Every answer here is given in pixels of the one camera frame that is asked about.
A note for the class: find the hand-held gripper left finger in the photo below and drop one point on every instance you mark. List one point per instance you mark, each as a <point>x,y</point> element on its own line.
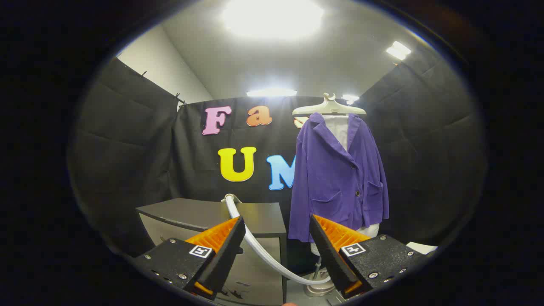
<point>225,255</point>

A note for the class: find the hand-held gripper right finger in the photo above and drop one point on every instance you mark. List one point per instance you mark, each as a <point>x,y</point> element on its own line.
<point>329,255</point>

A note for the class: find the beige clothes hanger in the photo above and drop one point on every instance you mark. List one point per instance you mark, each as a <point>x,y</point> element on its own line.
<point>329,108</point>

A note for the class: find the grey cabinet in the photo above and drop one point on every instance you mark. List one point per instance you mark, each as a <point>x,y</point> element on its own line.
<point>191,212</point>

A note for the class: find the white flat board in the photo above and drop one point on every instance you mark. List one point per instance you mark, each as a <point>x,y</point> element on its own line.
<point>420,247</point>

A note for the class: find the white mannequin torso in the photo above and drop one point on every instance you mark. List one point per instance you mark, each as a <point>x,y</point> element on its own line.
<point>338,127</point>

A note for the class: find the black backdrop cloth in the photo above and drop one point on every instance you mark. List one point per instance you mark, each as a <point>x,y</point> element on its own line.
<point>127,148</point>

